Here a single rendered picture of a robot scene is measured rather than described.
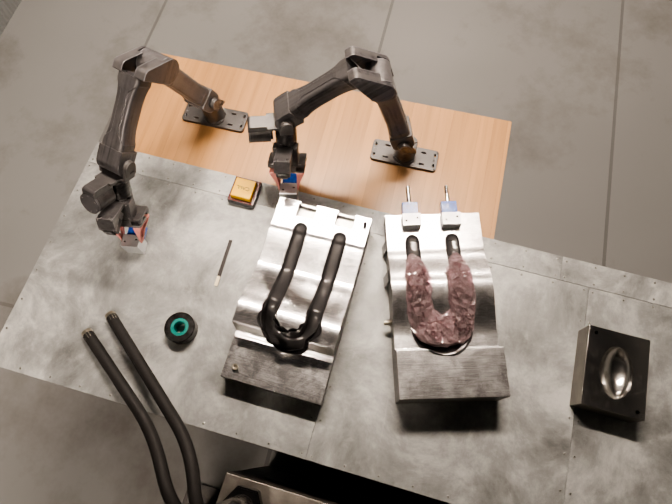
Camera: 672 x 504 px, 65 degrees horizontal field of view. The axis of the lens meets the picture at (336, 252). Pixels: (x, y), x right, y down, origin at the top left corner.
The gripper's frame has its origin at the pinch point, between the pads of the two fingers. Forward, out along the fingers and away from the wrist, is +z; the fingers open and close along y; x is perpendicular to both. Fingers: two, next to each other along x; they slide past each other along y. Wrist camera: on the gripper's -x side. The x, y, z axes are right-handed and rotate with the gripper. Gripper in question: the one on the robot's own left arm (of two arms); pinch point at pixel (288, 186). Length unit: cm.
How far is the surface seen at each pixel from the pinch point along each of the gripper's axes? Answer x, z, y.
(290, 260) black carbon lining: -22.1, 8.8, 2.6
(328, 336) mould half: -43.1, 14.3, 14.0
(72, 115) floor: 111, 35, -122
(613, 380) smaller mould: -44, 25, 85
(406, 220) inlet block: -10.8, 2.6, 33.2
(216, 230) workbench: -8.7, 10.2, -20.3
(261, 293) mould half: -33.5, 10.3, -3.4
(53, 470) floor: -30, 114, -93
